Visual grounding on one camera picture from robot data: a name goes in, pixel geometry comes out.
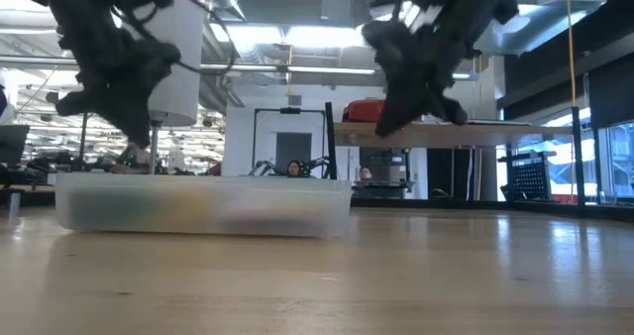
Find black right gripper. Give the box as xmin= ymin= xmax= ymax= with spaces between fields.
xmin=361 ymin=19 xmax=477 ymax=139

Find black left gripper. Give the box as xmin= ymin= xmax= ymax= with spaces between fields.
xmin=54 ymin=21 xmax=182 ymax=150

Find clear plastic pencil box base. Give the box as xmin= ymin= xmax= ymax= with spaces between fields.
xmin=54 ymin=171 xmax=354 ymax=240

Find red stapler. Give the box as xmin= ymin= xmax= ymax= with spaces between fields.
xmin=342 ymin=98 xmax=388 ymax=125

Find grey cabinet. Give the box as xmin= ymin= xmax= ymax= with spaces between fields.
xmin=359 ymin=146 xmax=412 ymax=200

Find wooden shelf with black legs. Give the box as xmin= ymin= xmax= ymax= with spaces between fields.
xmin=323 ymin=101 xmax=588 ymax=223

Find white shade table lamp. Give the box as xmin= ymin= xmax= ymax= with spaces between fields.
xmin=112 ymin=0 xmax=207 ymax=176

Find dark monitor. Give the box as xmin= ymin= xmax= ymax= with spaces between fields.
xmin=0 ymin=123 xmax=30 ymax=168

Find long ceiling light tube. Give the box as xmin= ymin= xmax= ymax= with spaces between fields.
xmin=0 ymin=55 xmax=479 ymax=81

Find black idle robot arms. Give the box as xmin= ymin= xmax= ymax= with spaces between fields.
xmin=247 ymin=156 xmax=329 ymax=180

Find black pegboard cart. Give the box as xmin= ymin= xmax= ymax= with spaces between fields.
xmin=498 ymin=151 xmax=559 ymax=203

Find black rig frame with camera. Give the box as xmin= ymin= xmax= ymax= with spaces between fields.
xmin=251 ymin=106 xmax=329 ymax=178

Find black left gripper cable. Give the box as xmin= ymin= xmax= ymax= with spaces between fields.
xmin=111 ymin=0 xmax=237 ymax=76

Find silver ventilation duct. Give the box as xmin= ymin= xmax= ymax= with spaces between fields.
xmin=354 ymin=0 xmax=609 ymax=57

